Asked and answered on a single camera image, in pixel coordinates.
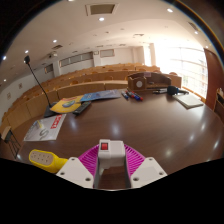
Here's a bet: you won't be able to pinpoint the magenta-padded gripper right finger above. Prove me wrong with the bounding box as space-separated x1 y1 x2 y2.
123 143 168 189

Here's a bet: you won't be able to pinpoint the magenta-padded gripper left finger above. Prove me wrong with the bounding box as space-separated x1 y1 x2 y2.
55 143 100 189

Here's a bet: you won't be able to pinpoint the yellow power strip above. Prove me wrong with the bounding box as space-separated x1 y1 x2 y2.
28 148 69 174

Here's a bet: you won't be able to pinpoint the white printed booklet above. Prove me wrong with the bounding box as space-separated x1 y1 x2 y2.
23 113 67 142

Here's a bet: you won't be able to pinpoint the black remote control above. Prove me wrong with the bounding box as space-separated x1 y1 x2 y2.
72 101 92 117

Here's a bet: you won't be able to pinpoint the black gooseneck microphone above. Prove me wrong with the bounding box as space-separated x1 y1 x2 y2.
23 54 58 118

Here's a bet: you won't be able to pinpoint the red marker pen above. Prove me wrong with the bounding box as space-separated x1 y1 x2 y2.
130 91 144 102

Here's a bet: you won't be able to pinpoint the small wooden side desk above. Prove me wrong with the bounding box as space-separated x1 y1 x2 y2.
0 125 22 159

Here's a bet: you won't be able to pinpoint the blue marker pen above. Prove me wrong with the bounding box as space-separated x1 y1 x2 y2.
120 90 130 101

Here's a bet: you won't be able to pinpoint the blue booklet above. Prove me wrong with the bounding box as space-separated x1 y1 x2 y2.
79 89 122 102

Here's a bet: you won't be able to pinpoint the grey notebook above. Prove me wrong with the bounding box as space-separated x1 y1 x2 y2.
173 93 205 110

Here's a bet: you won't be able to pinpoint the rows of wooden seats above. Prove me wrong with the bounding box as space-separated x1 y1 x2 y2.
0 62 183 134

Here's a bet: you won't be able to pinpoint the wooden shelf unit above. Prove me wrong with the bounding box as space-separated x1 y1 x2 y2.
213 88 224 123

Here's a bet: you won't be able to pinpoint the large bright window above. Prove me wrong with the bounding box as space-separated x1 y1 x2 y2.
154 44 209 99

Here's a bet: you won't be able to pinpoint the recessed ceiling lights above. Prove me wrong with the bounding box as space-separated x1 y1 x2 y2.
2 0 174 61

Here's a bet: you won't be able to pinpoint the square ceiling air vent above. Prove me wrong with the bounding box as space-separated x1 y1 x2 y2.
85 2 120 17

